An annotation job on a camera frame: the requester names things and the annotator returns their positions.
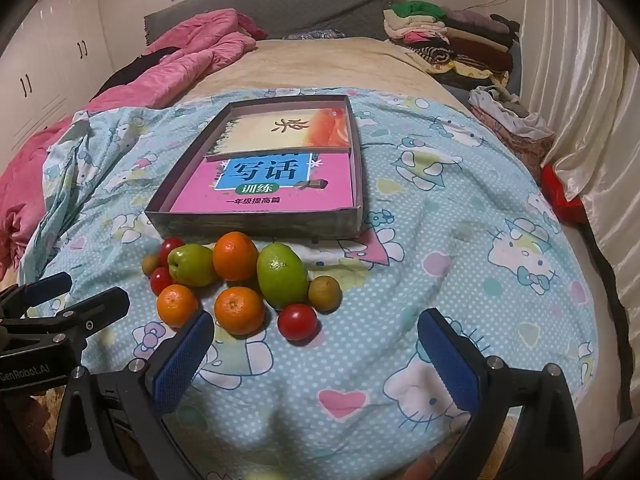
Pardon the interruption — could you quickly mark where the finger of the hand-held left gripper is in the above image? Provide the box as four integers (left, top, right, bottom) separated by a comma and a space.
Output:
0, 271, 73, 313
0, 287, 131, 333

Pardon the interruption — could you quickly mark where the white crumpled cloth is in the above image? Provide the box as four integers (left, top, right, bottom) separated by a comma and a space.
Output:
470, 85, 556, 141

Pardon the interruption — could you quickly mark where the pink quilt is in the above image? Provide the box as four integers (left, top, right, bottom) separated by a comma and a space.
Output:
0, 8, 268, 281

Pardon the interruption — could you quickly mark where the orange tangerine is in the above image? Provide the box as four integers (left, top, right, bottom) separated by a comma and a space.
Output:
156, 284, 200, 329
212, 231, 259, 282
214, 286, 267, 336

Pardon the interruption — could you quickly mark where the black garment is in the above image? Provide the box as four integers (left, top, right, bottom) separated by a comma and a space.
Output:
95, 46, 181, 98

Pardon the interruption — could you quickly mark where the grey headboard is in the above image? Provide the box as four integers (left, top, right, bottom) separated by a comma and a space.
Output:
144, 0, 401, 48

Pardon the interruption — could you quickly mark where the red object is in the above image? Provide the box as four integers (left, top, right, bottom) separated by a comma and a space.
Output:
540, 162, 586, 226

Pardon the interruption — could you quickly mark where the white curtain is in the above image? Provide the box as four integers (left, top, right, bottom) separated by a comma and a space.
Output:
520, 0, 640, 211

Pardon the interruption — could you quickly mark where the dark patterned pillow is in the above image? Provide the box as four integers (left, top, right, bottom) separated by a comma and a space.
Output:
282, 29, 346, 42

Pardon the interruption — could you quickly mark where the large brown longan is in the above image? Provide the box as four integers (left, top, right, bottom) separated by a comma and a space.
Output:
307, 276, 342, 312

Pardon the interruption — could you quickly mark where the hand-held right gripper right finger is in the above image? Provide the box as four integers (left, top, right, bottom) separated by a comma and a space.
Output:
417, 307, 601, 480

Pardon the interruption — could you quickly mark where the shallow cardboard box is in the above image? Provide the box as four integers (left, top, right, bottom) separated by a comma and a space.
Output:
144, 94, 365, 241

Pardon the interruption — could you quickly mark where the pink floral bag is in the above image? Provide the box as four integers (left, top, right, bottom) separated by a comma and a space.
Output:
480, 110, 555, 173

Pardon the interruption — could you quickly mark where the white wardrobe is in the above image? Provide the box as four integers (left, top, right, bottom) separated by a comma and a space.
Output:
0, 0, 153, 171

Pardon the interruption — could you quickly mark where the cream and orange book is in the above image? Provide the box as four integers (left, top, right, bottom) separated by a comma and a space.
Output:
207, 107, 351, 161

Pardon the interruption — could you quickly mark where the stack of folded clothes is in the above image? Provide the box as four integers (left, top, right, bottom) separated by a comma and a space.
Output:
382, 0, 523, 91

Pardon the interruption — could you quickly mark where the large green fruit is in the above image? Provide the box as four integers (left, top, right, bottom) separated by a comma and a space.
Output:
256, 242, 309, 311

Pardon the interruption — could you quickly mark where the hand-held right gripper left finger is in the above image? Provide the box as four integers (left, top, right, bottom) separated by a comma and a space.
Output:
52, 310, 216, 480

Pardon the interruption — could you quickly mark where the small green fruit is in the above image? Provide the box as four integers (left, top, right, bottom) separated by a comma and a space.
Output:
167, 243, 218, 288

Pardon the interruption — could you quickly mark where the beige blanket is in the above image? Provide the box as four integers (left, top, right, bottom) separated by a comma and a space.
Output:
187, 35, 471, 111

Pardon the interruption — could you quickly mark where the light blue cat-print blanket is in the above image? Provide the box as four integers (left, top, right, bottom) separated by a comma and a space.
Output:
17, 87, 603, 480

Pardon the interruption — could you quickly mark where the pink book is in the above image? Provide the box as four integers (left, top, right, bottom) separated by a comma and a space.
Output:
170, 152, 357, 213

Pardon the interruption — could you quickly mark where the red cherry tomato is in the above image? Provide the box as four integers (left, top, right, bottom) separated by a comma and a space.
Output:
150, 266, 175, 297
277, 303, 320, 343
159, 237, 187, 261

